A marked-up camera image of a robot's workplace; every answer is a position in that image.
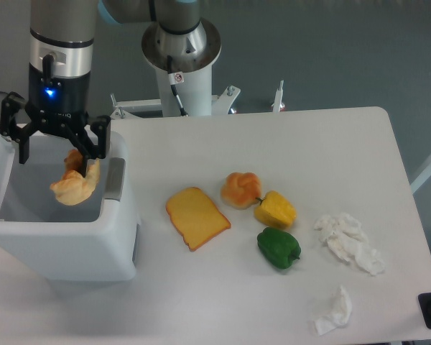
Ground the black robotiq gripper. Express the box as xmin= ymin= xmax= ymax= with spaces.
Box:
xmin=0 ymin=65 xmax=111 ymax=178

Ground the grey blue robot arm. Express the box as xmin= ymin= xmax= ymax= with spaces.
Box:
xmin=0 ymin=1 xmax=221 ymax=163

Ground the white trash can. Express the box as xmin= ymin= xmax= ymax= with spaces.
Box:
xmin=0 ymin=132 xmax=140 ymax=282

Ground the orange toast bread slice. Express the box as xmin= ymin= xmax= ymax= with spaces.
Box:
xmin=165 ymin=187 xmax=231 ymax=252

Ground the round knotted bread roll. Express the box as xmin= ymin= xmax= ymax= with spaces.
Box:
xmin=220 ymin=172 xmax=262 ymax=209

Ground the yellow bell pepper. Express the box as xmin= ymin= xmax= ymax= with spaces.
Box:
xmin=254 ymin=190 xmax=297 ymax=230

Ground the green bell pepper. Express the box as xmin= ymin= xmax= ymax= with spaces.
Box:
xmin=256 ymin=227 xmax=302 ymax=270

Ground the large crumpled white tissue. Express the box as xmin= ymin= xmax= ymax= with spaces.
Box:
xmin=313 ymin=213 xmax=385 ymax=276

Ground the small crumpled white tissue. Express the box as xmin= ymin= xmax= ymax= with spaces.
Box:
xmin=314 ymin=285 xmax=353 ymax=336

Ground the grey robot cable with tag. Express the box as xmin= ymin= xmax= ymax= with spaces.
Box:
xmin=167 ymin=55 xmax=190 ymax=118

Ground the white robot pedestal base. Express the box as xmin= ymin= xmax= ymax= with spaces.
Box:
xmin=109 ymin=17 xmax=287 ymax=119

